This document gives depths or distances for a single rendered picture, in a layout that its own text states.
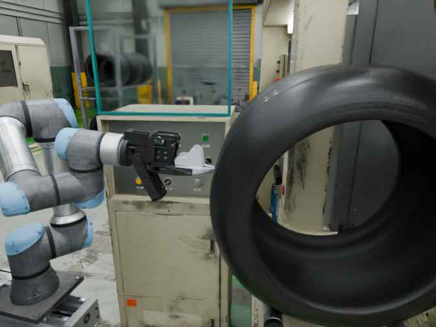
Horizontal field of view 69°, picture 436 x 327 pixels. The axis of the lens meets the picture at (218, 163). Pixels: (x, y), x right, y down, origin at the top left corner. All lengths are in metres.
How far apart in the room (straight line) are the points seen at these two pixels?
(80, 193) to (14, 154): 0.19
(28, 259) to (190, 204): 0.62
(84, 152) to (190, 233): 0.80
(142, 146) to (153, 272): 0.96
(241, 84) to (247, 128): 9.55
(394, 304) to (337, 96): 0.44
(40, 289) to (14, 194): 0.55
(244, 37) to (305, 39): 9.19
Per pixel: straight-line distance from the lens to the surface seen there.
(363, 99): 0.59
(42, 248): 1.21
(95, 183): 0.80
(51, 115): 1.11
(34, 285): 1.26
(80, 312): 1.26
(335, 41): 0.97
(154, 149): 0.70
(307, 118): 0.57
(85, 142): 0.76
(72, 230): 1.20
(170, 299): 1.67
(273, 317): 0.80
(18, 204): 0.78
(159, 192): 0.74
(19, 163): 0.86
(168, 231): 1.46
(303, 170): 1.01
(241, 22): 10.19
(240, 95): 10.16
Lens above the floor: 1.47
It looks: 18 degrees down
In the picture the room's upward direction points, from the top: straight up
